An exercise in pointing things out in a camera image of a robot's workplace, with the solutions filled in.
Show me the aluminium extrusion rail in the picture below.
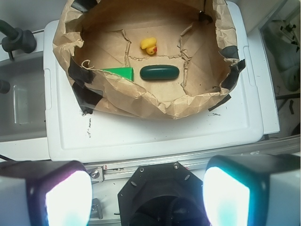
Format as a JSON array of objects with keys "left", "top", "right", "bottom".
[{"left": 84, "top": 135, "right": 301, "bottom": 183}]

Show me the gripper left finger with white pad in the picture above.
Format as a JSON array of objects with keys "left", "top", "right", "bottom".
[{"left": 0, "top": 160, "right": 93, "bottom": 226}]

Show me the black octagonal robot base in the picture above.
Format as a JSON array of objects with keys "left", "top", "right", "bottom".
[{"left": 118, "top": 162, "right": 210, "bottom": 226}]

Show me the clear plastic storage bin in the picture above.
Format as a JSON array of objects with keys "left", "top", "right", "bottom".
[{"left": 0, "top": 52, "right": 47, "bottom": 142}]

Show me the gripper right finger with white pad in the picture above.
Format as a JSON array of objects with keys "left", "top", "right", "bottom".
[{"left": 203, "top": 154, "right": 301, "bottom": 226}]

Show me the yellow rubber duck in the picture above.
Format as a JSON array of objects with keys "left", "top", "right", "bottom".
[{"left": 140, "top": 37, "right": 157, "bottom": 55}]

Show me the dark green oval capsule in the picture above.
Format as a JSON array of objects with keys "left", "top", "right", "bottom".
[{"left": 139, "top": 65, "right": 180, "bottom": 81}]

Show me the metal corner bracket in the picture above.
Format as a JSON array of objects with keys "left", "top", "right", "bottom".
[{"left": 90, "top": 198, "right": 103, "bottom": 219}]

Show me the black clamp knob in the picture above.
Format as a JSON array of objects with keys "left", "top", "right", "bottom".
[{"left": 0, "top": 20, "right": 37, "bottom": 61}]

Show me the green wedge block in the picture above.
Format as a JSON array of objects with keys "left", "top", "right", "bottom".
[{"left": 102, "top": 67, "right": 134, "bottom": 81}]

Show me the crumpled brown paper bag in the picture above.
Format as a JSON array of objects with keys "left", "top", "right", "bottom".
[{"left": 53, "top": 0, "right": 246, "bottom": 120}]

